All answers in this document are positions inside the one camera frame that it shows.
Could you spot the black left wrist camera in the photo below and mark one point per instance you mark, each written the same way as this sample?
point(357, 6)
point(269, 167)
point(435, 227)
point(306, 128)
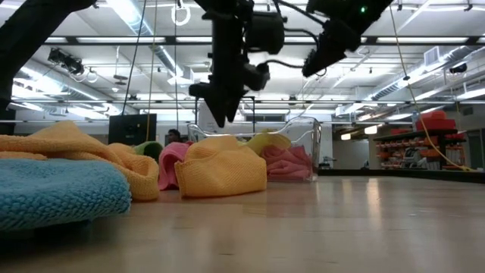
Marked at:
point(265, 32)

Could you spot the red storage bins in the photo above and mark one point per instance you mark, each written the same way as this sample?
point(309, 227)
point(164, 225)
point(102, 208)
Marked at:
point(435, 121)

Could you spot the green microfiber towel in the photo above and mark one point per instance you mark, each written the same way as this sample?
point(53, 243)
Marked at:
point(149, 148)

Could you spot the black monitor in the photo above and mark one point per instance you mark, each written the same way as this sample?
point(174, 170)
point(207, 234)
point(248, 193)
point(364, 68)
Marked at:
point(132, 129)

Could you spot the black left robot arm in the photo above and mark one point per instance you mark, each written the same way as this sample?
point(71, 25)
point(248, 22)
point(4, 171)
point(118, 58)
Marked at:
point(30, 30)

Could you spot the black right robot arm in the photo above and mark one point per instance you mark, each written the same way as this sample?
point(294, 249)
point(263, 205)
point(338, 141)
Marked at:
point(348, 7)

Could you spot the black gantry frame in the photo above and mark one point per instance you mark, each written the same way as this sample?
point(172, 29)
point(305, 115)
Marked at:
point(253, 113)

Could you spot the yellow microfiber towel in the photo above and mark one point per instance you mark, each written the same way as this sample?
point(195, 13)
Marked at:
point(269, 140)

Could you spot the white machine cabinet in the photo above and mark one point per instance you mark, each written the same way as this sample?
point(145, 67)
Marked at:
point(206, 121)

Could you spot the orange microfiber towel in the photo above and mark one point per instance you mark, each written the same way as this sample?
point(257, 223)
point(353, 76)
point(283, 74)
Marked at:
point(219, 170)
point(76, 144)

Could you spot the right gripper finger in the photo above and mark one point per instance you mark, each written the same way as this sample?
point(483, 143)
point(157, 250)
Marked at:
point(316, 62)

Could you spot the person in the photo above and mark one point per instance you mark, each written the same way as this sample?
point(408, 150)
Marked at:
point(174, 135)

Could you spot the black ceiling camera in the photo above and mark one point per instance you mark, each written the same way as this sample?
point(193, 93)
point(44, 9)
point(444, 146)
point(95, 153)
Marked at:
point(457, 68)

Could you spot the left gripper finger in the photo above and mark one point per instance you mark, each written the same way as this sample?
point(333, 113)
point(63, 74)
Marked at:
point(234, 108)
point(219, 110)

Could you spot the clear plastic bin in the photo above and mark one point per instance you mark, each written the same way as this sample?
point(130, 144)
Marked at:
point(314, 151)

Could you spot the black shelving with orange bins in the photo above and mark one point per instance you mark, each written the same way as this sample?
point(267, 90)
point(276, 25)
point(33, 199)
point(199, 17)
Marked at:
point(417, 151)

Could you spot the blue microfiber towel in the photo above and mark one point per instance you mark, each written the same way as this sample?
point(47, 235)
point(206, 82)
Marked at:
point(57, 193)

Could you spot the black aluminium table frame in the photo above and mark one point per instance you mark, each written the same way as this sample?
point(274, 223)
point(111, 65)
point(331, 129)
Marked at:
point(398, 174)

